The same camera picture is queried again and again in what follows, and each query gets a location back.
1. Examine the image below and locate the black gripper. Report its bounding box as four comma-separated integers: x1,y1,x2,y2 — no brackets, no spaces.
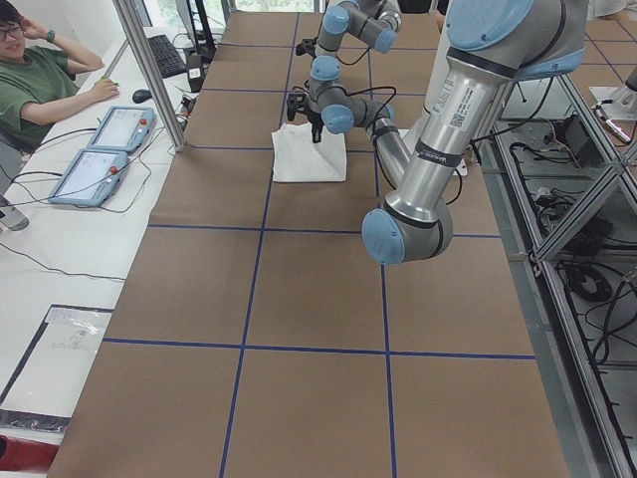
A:
305,103,323,142

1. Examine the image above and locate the white printed t-shirt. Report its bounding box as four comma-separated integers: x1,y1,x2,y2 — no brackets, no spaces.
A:
272,122,347,183

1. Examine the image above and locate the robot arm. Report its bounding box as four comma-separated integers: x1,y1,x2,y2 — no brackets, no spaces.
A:
305,1,588,265
315,0,402,58

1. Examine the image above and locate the black keyboard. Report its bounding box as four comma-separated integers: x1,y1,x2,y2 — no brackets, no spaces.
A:
147,35,186,79

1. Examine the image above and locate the black computer mouse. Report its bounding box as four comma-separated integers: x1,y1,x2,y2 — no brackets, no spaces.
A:
131,89,152,104

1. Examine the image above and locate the far teach pendant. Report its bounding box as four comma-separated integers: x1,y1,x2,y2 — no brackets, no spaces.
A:
88,106,156,153

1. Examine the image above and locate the teach pendant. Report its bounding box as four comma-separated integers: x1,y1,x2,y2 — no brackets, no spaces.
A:
88,106,156,153
48,148,128,207

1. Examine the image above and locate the near teach pendant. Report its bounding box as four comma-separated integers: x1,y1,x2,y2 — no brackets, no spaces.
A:
48,148,128,207

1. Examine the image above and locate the person in green shirt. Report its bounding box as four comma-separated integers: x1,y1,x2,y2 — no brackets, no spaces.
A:
1,1,118,152

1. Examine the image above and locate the plastic document sleeve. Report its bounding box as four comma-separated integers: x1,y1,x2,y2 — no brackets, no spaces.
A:
1,304,112,433

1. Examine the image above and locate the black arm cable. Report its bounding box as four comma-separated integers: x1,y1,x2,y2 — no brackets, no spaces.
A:
342,87,397,135

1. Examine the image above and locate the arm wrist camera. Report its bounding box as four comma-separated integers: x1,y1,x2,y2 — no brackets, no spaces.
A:
295,37,317,58

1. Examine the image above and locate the aluminium frame post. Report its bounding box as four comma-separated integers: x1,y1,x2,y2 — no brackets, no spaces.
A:
112,0,186,153

